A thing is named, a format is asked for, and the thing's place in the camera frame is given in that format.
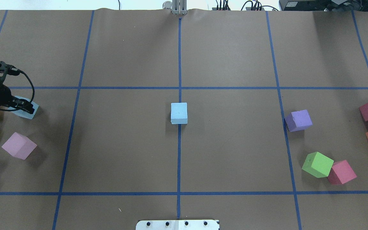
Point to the aluminium camera post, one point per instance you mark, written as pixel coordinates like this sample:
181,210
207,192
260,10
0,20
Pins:
179,7

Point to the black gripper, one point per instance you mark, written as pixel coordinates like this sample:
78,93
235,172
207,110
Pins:
1,94

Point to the pink block left side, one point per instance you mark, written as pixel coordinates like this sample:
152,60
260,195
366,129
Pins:
19,146

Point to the red block beside green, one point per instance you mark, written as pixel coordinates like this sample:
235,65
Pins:
341,173

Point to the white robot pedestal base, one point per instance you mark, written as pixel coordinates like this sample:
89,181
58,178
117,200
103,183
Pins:
192,224

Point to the purple block right side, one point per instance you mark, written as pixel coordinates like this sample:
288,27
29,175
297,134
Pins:
298,121

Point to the metal cylinder weight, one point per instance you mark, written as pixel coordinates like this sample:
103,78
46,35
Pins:
167,5

